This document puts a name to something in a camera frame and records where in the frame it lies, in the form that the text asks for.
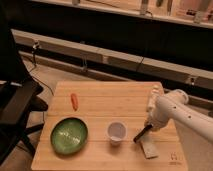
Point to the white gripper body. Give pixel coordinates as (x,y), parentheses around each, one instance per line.
(158,118)

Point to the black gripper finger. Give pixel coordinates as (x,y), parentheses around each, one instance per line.
(139,135)

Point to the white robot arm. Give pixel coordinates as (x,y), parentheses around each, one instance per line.
(172,105)

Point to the white sponge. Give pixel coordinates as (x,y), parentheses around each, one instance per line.
(149,147)

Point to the white paper cup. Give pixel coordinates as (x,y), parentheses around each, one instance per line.
(116,132)

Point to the orange carrot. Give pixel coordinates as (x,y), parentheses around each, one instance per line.
(74,101)

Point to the green plate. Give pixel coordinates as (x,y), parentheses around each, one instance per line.
(69,136)

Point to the black office chair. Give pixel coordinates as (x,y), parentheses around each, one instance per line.
(18,97)

